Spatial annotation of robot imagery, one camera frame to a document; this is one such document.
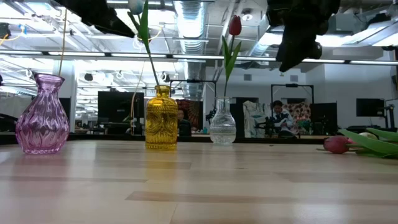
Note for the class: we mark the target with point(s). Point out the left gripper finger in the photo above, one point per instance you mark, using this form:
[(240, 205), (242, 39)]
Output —
[(109, 23)]

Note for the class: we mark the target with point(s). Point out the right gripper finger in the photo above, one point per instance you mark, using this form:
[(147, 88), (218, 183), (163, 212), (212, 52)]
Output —
[(295, 49)]

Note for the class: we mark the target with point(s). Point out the white blue artificial tulip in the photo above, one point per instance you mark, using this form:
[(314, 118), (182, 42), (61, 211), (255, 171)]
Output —
[(368, 135), (143, 25)]

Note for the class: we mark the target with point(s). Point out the dark red artificial tulip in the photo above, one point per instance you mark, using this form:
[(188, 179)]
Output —
[(337, 144), (235, 25)]

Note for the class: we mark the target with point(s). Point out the clear glass vase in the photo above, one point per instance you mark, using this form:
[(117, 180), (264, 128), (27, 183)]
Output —
[(223, 124)]

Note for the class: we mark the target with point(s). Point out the yellow glass vase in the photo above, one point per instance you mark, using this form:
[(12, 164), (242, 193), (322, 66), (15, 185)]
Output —
[(161, 121)]

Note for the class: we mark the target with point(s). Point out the purple glass vase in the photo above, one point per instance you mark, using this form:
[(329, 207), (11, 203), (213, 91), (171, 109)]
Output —
[(43, 118)]

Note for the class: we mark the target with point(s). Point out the long horizontal light bar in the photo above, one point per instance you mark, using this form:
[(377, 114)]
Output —
[(248, 58)]

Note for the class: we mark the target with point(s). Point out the floral patterned cloth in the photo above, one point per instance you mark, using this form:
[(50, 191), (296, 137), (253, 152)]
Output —
[(300, 113)]

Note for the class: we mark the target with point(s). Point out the person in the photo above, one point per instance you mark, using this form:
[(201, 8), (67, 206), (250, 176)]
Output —
[(281, 119), (184, 124)]

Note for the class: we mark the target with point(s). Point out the white draped cloth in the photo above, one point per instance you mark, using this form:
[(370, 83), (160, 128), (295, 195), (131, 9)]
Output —
[(255, 115)]

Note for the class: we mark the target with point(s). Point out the large black monitor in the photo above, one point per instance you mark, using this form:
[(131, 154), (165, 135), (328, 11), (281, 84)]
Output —
[(119, 107)]

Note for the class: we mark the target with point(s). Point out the small black monitor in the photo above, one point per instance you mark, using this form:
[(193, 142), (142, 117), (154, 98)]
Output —
[(370, 107)]

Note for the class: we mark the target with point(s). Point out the red patterned tapestry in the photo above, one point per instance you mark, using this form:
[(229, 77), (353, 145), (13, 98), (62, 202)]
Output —
[(191, 109)]

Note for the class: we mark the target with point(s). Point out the black rig frame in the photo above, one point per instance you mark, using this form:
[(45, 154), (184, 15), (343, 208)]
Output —
[(292, 85), (192, 81)]

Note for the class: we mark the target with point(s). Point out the silver air duct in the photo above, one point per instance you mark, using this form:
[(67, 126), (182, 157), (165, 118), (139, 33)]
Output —
[(190, 25)]

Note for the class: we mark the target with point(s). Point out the black metal table frame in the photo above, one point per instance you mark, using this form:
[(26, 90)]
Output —
[(280, 140)]

